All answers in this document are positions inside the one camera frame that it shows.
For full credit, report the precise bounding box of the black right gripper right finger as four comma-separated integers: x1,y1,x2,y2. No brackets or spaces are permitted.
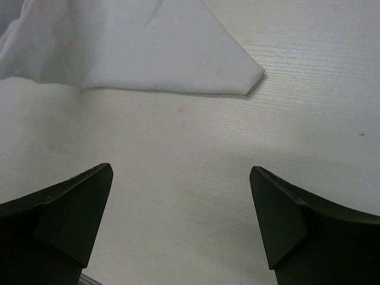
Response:
249,166,379,284

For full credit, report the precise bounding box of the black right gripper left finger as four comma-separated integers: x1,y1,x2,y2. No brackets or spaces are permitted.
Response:
1,163,113,284

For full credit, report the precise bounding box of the white skirt cloth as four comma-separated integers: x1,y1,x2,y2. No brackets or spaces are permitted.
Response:
1,1,264,96

